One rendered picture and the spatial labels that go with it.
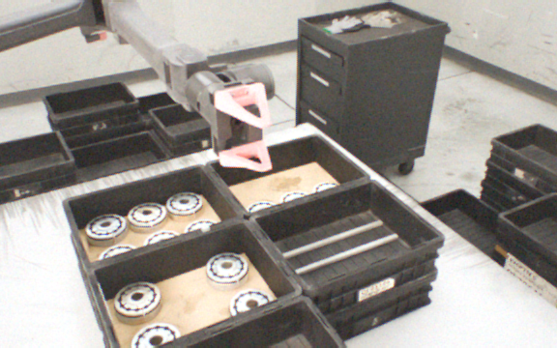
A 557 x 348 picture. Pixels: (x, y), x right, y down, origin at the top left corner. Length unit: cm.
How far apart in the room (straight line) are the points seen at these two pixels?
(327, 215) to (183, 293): 45
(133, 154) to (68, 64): 172
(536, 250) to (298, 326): 107
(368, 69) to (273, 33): 230
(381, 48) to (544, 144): 85
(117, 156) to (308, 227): 147
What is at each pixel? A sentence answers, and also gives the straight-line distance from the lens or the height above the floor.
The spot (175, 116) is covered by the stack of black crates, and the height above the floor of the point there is 53.
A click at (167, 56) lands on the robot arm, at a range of 90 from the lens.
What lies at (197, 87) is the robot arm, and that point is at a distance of 82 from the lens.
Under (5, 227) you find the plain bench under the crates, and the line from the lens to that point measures 196.
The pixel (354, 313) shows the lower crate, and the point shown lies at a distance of 139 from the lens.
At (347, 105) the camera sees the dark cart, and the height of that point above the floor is 59.
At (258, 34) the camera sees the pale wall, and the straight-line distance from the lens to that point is 492.
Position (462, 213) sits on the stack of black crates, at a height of 27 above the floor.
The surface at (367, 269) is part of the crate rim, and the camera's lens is 131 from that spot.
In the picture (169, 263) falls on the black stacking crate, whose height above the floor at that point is 88.
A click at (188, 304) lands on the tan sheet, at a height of 83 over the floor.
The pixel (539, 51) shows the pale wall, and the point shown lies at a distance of 459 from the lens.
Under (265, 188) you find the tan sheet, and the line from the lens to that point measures 172.
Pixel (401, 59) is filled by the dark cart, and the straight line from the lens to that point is 290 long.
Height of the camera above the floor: 180
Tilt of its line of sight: 33 degrees down
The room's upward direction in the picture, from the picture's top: straight up
